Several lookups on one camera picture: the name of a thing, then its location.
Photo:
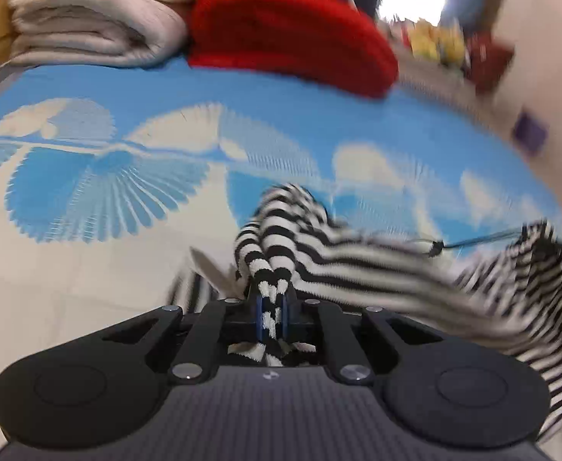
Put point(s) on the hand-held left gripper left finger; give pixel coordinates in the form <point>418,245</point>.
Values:
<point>258,319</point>

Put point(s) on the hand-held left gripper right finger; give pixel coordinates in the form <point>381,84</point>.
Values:
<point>286,319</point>

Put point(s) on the black white striped hoodie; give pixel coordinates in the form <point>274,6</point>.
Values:
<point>310,249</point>

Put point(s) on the purple paper bag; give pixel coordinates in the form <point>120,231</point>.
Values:
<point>529,132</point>

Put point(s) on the blue patterned bed mat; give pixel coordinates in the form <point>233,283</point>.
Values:
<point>118,177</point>

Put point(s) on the red cushion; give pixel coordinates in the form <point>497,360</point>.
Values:
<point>489,60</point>

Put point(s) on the yellow duck plush toy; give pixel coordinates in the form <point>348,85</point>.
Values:
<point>424,41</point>

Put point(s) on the red folded blanket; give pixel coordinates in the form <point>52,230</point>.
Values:
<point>281,33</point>

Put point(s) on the cream folded blanket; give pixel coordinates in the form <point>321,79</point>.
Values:
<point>94,14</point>

